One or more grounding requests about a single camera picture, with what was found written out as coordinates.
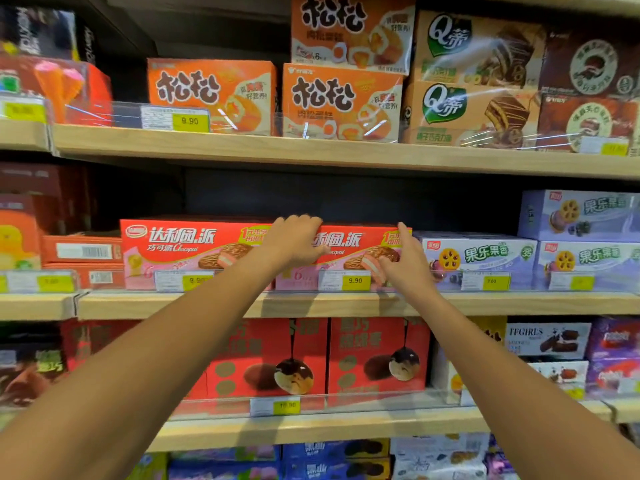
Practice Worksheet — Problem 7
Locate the person's left hand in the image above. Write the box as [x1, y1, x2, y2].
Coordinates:
[257, 214, 331, 271]

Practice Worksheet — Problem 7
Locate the person's right hand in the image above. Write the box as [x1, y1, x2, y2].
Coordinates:
[378, 222, 442, 302]

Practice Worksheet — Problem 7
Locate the red chocolate pie box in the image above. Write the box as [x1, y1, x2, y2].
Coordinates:
[275, 224, 414, 291]
[119, 219, 277, 291]

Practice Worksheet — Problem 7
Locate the person's right forearm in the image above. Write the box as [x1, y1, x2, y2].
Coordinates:
[406, 287, 640, 480]

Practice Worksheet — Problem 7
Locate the person's left forearm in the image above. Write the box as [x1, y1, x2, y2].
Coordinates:
[0, 244, 287, 480]

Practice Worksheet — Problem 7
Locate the white yellow price tag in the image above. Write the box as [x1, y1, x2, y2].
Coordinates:
[547, 272, 597, 292]
[154, 270, 216, 294]
[460, 272, 512, 292]
[317, 269, 373, 292]
[249, 396, 302, 417]
[0, 96, 49, 124]
[579, 137, 631, 157]
[140, 105, 211, 134]
[0, 270, 77, 295]

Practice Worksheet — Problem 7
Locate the red box chocolate ball picture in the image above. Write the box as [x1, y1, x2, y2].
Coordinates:
[186, 318, 329, 401]
[327, 317, 432, 396]

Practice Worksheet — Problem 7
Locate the purple fruit biscuit box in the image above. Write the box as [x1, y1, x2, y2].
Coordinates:
[414, 233, 539, 291]
[534, 241, 640, 294]
[518, 189, 640, 243]

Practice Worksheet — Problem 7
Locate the long wooden shelf board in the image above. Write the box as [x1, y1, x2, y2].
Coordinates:
[76, 290, 640, 321]
[147, 400, 614, 454]
[52, 124, 640, 182]

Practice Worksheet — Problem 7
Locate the yellow snack box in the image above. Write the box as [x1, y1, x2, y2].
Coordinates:
[469, 315, 509, 346]

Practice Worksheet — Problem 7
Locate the white box yellow print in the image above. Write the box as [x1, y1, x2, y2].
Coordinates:
[430, 339, 467, 406]

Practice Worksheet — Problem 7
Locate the orange meat floss cake box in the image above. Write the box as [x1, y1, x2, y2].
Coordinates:
[147, 58, 278, 137]
[282, 63, 404, 143]
[291, 0, 417, 76]

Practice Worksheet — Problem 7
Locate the tan chocolate cake box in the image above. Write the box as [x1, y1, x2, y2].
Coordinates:
[411, 10, 547, 89]
[401, 82, 542, 149]

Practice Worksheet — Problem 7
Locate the white chocolate biscuit box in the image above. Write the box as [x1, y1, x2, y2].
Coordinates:
[504, 322, 593, 361]
[526, 360, 590, 401]

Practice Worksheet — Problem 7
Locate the blue yellow biscuit box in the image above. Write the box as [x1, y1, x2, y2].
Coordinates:
[282, 458, 392, 480]
[282, 439, 391, 461]

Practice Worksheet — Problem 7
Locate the white pale biscuit box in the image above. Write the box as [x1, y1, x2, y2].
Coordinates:
[392, 462, 489, 480]
[389, 433, 491, 466]

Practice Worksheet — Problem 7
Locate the blue pink snack box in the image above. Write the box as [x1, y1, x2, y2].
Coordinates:
[169, 445, 281, 463]
[167, 460, 282, 480]

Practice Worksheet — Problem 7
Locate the small purple snack pack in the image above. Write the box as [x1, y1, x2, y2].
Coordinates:
[484, 434, 518, 480]

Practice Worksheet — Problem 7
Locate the flat red box barcode label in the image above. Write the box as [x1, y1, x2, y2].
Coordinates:
[43, 263, 126, 291]
[41, 235, 124, 265]

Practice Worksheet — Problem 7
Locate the purple snack packet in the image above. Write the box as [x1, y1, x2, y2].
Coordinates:
[587, 317, 640, 361]
[585, 358, 640, 396]

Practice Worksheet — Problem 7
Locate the brown chocolate snack box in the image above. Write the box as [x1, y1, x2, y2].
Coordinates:
[539, 29, 640, 99]
[536, 94, 640, 156]

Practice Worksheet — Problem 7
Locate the red snack box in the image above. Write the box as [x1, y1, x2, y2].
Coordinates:
[59, 319, 142, 372]

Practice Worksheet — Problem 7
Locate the green snack packet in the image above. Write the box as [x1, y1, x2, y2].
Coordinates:
[127, 452, 169, 480]

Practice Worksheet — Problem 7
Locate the short wooden shelf board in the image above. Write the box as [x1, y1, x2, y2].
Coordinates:
[0, 292, 78, 323]
[0, 119, 52, 153]
[606, 396, 640, 424]

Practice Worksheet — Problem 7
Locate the dark red box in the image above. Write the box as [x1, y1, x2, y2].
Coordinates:
[0, 162, 92, 236]

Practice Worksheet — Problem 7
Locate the orange box yellow figure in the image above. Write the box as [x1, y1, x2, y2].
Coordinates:
[0, 194, 44, 271]

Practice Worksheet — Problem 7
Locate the red ice cream cone package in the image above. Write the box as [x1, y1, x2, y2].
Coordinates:
[0, 56, 114, 126]

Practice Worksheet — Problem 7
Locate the black snack box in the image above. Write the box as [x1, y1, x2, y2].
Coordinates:
[75, 19, 102, 66]

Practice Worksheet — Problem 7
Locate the dark brown chocolate packet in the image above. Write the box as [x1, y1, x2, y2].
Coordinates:
[0, 339, 67, 406]

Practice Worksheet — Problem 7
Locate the dark snack packet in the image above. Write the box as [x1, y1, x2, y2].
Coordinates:
[0, 7, 79, 61]

